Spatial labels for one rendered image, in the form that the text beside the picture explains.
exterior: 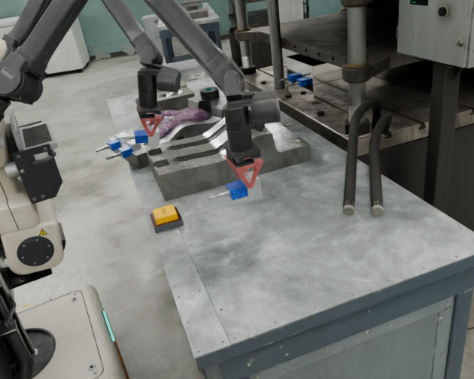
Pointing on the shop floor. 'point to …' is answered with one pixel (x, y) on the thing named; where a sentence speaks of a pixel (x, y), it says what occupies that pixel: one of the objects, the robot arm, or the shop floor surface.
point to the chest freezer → (62, 63)
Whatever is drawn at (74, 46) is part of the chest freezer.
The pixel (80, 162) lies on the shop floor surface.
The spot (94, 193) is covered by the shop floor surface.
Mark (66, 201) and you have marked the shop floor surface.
